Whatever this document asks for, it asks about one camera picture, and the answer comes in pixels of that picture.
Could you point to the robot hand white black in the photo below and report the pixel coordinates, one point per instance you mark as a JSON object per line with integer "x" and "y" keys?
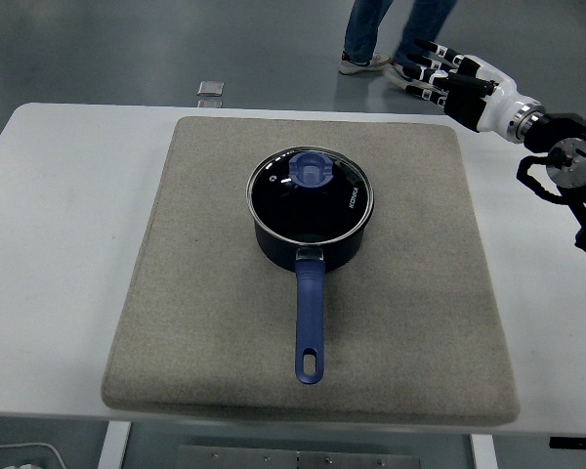
{"x": 493, "y": 95}

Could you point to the glass pot lid blue knob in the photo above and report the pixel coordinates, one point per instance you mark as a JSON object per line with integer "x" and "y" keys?
{"x": 310, "y": 171}

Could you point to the person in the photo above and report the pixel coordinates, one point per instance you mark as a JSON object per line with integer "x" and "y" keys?
{"x": 364, "y": 29}

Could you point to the large metal floor socket plate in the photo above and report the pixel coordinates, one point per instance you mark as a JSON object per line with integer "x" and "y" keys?
{"x": 210, "y": 88}

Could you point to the small metal floor socket plate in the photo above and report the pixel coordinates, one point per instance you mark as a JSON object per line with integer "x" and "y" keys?
{"x": 209, "y": 103}

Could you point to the beige fabric mat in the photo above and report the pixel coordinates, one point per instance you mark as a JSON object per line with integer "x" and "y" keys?
{"x": 200, "y": 293}

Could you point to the black bar under table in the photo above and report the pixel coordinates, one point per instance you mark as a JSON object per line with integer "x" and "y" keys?
{"x": 578, "y": 442}

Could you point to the white table leg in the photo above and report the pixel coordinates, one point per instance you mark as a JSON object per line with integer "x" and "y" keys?
{"x": 483, "y": 454}
{"x": 113, "y": 447}

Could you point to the grey metal plate with screws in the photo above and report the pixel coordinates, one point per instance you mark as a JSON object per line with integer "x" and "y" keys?
{"x": 254, "y": 459}

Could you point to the white tray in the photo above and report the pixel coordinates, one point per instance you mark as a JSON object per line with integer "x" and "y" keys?
{"x": 34, "y": 452}

